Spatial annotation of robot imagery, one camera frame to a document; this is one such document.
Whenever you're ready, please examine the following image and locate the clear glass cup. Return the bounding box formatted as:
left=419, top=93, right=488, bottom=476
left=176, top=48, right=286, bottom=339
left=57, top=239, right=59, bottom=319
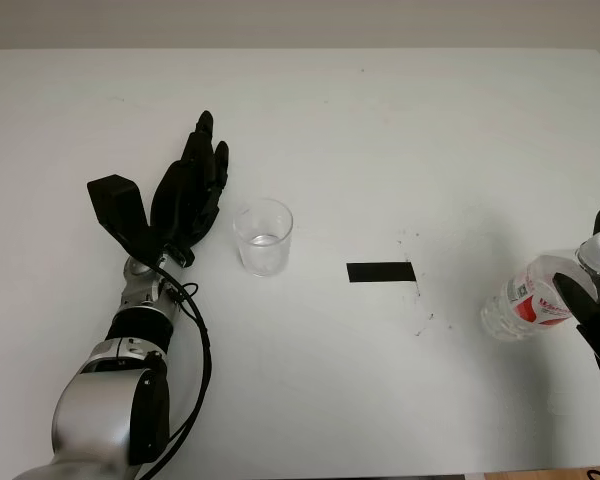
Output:
left=232, top=198, right=294, bottom=278

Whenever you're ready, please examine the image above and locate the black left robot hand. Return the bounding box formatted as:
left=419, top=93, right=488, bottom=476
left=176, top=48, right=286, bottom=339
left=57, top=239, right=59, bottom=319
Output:
left=149, top=109, right=231, bottom=269

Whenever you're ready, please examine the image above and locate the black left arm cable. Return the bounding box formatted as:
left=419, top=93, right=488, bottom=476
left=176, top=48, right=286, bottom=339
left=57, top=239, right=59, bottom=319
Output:
left=147, top=257, right=214, bottom=480

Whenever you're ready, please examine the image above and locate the clear plastic water bottle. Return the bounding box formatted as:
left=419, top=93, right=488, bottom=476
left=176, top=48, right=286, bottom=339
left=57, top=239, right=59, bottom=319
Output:
left=480, top=232, right=600, bottom=342

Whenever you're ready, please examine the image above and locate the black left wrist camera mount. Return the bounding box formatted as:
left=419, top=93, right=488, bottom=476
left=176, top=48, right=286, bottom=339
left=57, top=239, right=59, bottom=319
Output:
left=86, top=173, right=154, bottom=264

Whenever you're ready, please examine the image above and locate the black tape strip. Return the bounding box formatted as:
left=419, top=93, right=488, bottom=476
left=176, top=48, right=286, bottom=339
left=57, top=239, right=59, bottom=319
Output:
left=346, top=261, right=416, bottom=285

